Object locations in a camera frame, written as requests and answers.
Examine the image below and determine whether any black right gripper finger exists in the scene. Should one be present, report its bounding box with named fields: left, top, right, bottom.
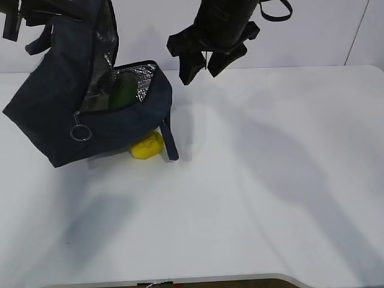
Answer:
left=179, top=51, right=206, bottom=86
left=208, top=44, right=247, bottom=77

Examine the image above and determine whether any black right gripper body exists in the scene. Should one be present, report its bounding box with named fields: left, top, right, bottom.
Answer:
left=167, top=0, right=260, bottom=57

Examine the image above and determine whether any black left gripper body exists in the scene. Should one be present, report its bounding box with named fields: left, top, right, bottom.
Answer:
left=1, top=0, right=39, bottom=41

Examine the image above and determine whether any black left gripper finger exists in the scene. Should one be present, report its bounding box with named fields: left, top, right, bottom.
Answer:
left=23, top=0, right=102, bottom=26

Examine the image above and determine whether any green cucumber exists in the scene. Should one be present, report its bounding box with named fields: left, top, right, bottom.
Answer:
left=109, top=74, right=138, bottom=109

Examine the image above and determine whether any yellow lemon toy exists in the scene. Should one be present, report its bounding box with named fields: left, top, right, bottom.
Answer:
left=130, top=131, right=164, bottom=160

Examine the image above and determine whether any dark navy lunch bag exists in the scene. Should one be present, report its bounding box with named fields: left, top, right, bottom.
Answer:
left=3, top=1, right=179, bottom=167

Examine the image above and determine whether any silver bag zipper ring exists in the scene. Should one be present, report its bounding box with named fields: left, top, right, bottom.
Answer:
left=70, top=110, right=91, bottom=142

